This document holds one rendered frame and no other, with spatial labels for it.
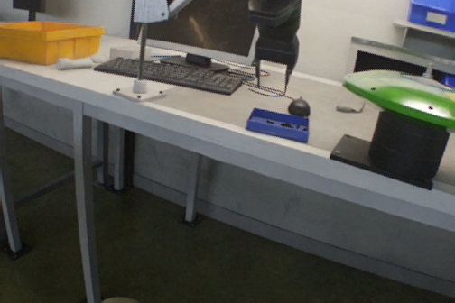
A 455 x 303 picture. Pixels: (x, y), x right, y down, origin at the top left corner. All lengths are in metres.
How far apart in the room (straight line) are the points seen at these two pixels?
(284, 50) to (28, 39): 0.90
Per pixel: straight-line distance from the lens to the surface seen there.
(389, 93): 0.57
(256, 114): 0.81
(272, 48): 0.62
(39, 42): 1.23
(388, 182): 0.67
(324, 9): 1.61
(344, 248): 1.91
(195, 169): 1.82
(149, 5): 0.82
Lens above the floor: 1.15
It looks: 20 degrees down
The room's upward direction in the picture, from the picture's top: 8 degrees clockwise
